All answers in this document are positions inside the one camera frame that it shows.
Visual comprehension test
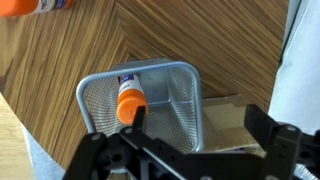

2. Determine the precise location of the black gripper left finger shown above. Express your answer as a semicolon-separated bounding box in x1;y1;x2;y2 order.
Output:
133;106;146;129

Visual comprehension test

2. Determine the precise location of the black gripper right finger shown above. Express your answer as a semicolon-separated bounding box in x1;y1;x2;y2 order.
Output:
244;104;278;150

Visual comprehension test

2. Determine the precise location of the orange-capped glue stick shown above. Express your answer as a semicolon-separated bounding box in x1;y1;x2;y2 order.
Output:
0;0;73;17
116;74;148;124

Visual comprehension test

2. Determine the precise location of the cardboard box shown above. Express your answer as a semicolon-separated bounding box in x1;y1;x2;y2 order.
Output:
202;94;266;157

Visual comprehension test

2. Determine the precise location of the grey mesh pen holder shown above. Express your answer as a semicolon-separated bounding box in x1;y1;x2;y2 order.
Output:
76;58;203;153

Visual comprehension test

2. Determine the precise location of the walnut side table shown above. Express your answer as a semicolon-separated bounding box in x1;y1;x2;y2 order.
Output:
0;0;289;167

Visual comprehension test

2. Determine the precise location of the grey floor rug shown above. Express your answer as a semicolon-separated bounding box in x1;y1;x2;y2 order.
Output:
22;126;65;180

